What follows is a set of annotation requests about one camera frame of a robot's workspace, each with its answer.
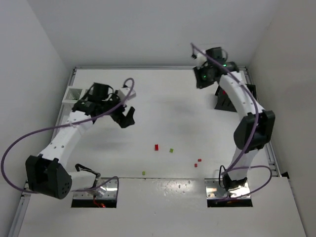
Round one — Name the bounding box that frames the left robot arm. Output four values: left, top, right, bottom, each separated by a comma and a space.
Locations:
25, 82, 136, 199

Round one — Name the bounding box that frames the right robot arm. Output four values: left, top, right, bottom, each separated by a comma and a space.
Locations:
191, 44, 275, 191

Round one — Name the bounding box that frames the black container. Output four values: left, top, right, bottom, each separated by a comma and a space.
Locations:
214, 84, 257, 112

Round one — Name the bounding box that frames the white two-compartment container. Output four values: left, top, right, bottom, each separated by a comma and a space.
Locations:
62, 86, 83, 103

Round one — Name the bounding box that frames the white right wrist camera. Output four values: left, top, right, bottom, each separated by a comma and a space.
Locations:
195, 50, 207, 69

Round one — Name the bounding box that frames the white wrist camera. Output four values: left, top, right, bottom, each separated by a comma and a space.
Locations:
117, 87, 136, 101
195, 50, 207, 69

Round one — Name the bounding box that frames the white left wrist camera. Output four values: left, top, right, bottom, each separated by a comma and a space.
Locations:
117, 87, 136, 101

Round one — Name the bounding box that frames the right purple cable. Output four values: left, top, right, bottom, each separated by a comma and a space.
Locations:
190, 43, 273, 200

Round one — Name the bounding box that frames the purple cable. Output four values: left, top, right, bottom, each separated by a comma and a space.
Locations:
190, 43, 273, 200
1, 78, 135, 193

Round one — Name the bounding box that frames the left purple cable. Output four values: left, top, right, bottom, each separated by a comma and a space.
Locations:
1, 78, 135, 193

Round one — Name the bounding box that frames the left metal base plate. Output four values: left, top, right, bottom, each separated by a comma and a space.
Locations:
73, 177, 119, 200

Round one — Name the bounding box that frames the metal base plate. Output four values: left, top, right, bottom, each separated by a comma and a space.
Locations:
204, 179, 251, 200
73, 177, 119, 200

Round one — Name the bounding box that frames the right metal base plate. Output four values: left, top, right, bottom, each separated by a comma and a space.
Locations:
204, 179, 251, 200

